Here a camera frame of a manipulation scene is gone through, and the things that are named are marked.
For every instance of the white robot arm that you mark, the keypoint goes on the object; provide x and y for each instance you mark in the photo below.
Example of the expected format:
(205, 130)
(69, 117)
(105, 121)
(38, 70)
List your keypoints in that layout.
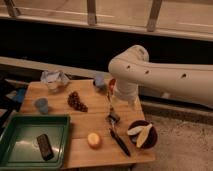
(132, 68)

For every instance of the red bowl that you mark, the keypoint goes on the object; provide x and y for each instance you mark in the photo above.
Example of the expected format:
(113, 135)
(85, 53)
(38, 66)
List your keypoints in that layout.
(111, 84)

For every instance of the small blue cup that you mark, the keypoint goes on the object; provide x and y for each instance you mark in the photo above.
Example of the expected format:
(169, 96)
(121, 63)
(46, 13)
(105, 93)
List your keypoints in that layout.
(99, 81)

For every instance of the metal utensil with dark head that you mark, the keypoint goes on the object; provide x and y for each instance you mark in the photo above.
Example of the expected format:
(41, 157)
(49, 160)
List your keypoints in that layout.
(112, 116)

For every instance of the dark grape bunch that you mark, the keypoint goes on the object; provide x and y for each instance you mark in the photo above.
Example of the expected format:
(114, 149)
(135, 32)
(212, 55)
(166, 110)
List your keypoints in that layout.
(75, 102)

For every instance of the wooden table board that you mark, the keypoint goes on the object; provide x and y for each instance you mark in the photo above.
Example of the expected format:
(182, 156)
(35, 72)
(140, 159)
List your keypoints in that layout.
(78, 153)

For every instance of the white banana slice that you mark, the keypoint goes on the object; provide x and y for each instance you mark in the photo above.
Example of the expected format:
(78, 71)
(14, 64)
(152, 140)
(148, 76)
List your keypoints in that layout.
(135, 130)

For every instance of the yellow round fruit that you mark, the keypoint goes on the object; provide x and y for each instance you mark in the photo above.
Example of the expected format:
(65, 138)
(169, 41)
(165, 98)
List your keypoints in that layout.
(94, 140)

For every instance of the yellow banana slice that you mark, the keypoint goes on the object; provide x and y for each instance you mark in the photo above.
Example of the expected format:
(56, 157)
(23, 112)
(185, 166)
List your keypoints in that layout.
(143, 136)

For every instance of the dark maroon bowl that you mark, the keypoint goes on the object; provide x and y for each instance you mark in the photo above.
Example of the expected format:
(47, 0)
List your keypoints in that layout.
(151, 139)

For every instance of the blue plastic cup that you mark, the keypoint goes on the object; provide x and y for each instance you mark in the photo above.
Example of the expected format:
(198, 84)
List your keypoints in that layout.
(41, 104)

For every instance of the dark brown rectangular block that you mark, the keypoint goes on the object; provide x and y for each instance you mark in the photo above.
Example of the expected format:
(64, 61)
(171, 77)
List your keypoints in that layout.
(45, 147)

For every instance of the green plastic tray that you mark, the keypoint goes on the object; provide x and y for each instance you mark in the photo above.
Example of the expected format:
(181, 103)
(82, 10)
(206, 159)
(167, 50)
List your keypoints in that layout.
(19, 149)

